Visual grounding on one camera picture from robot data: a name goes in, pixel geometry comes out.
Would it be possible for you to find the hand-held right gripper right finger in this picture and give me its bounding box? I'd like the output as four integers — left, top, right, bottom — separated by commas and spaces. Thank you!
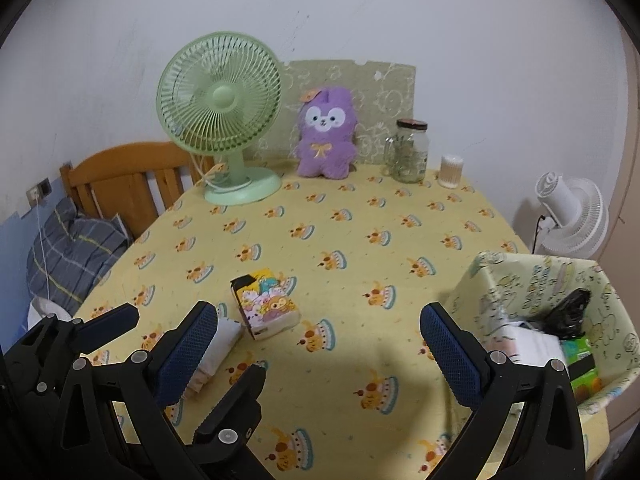
420, 302, 586, 480

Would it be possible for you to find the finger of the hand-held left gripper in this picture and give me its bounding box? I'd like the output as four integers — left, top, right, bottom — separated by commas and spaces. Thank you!
5, 304, 140, 411
192, 364, 276, 480

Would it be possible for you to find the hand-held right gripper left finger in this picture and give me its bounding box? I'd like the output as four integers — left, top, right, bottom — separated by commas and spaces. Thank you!
52, 301, 219, 480

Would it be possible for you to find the clear plastic packet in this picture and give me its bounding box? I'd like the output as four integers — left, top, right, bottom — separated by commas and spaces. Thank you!
492, 324, 568, 367

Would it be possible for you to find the cartoon print storage box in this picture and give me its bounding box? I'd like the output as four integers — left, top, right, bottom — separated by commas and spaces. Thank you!
444, 251, 640, 416

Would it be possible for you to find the cartoon print tissue pack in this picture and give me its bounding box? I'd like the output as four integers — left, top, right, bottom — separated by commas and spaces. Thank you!
230, 269, 305, 341

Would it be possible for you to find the black plastic bag roll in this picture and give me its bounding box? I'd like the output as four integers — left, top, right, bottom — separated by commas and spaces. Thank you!
542, 289, 592, 341

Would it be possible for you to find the green tissue pack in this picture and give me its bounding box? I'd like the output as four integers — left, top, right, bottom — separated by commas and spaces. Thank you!
560, 337, 604, 402

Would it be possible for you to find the white bedding cloth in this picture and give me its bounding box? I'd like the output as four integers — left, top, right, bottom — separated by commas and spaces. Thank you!
27, 296, 73, 333

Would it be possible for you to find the grey plaid pillow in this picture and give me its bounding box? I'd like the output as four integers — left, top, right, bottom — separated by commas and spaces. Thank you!
26, 196, 132, 306

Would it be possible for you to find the yellow printed tablecloth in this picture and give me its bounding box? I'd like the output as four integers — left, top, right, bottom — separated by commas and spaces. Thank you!
72, 160, 611, 480

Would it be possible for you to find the cotton swab container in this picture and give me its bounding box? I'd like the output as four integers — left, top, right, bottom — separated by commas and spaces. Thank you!
438, 155, 463, 189

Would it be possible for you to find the white standing fan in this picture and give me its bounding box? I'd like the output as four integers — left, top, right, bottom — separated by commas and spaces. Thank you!
531, 171, 610, 260

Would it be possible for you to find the glass jar with dark lid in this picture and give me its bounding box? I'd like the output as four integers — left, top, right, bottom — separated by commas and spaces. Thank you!
384, 119, 430, 183

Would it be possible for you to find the purple plush toy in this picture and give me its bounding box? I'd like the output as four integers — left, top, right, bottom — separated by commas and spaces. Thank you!
295, 86, 360, 180

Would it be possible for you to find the green desk fan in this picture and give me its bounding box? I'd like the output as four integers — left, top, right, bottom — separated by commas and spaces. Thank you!
156, 31, 284, 206

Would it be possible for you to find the beige patterned board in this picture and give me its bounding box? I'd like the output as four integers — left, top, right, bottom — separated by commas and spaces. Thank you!
259, 59, 417, 167

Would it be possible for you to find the thin white wall cable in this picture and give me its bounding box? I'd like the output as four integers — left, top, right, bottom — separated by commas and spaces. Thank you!
35, 199, 52, 311

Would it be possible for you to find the wall socket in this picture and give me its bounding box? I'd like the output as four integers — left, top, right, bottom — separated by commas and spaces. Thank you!
26, 178, 52, 207

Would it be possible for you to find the black fan plug cable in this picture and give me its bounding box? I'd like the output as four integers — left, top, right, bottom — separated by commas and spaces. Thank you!
531, 214, 557, 256

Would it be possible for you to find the white fan cord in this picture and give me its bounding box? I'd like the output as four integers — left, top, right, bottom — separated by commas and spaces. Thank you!
201, 159, 227, 192

